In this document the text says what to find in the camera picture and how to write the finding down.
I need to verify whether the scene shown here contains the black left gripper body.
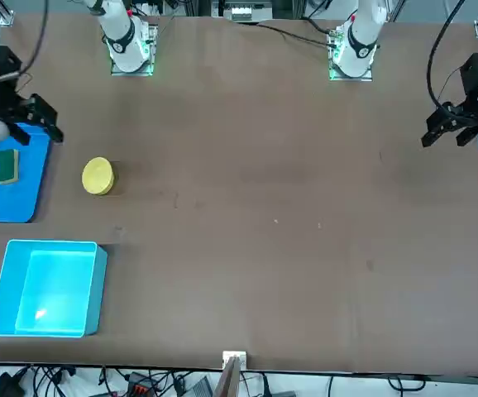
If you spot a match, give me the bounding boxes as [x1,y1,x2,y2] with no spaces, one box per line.
[448,52,478,130]

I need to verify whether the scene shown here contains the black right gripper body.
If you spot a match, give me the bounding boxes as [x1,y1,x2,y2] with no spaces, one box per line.
[0,44,34,126]

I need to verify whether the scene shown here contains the green and yellow sponge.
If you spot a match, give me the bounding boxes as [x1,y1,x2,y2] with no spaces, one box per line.
[0,149,21,185]

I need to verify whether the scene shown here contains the dark blue tray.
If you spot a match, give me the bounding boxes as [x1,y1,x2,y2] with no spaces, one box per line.
[0,122,54,225]

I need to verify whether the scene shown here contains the yellow bowl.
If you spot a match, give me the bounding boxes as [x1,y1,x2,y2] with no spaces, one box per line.
[81,156,117,197]

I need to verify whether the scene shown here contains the light blue plastic bin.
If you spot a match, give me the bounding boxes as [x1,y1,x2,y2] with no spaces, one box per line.
[0,238,109,340]

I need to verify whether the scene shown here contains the grey breaker box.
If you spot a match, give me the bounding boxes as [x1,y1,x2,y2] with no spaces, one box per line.
[229,2,275,22]

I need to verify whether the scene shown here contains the black power adapter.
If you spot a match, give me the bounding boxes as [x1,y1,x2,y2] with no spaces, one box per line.
[0,371,26,397]

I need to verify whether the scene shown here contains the black power strip red switches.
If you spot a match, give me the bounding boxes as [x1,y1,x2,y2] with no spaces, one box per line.
[123,371,158,397]

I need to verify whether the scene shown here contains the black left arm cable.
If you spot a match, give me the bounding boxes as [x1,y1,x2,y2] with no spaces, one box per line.
[425,0,468,112]

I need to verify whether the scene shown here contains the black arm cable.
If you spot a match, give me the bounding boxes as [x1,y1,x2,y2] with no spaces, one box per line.
[0,0,51,83]
[425,0,468,112]

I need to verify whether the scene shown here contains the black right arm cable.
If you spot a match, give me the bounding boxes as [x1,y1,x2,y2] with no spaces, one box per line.
[0,0,51,83]

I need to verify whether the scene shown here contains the black cable across table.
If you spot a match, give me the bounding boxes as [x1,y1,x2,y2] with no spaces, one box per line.
[234,19,332,45]

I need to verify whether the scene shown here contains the aluminium profile post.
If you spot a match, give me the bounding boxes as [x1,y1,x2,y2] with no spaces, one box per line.
[213,350,249,397]

